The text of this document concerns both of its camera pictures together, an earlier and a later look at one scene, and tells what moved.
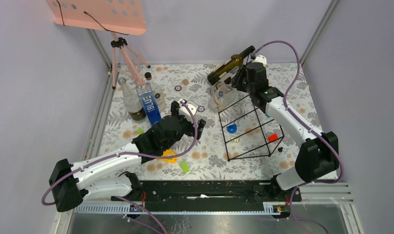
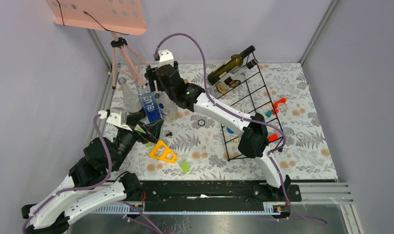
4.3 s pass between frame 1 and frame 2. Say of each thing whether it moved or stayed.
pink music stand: stayed
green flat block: stayed
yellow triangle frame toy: stayed
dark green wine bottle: stayed
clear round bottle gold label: moved
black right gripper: moved
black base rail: stayed
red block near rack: stayed
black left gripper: moved
